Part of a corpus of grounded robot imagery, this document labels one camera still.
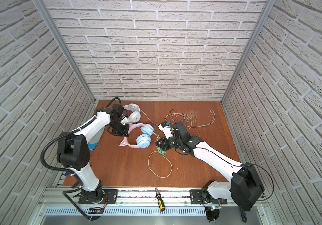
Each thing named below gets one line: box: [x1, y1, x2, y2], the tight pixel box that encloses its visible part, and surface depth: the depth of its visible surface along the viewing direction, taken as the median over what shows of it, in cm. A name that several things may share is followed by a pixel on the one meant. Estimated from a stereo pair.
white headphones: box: [122, 103, 142, 124], surface depth 105 cm
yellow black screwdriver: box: [154, 187, 166, 212], surface depth 72 cm
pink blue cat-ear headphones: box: [133, 123, 154, 149], surface depth 81 cm
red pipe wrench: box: [240, 208, 248, 223], surface depth 70 cm
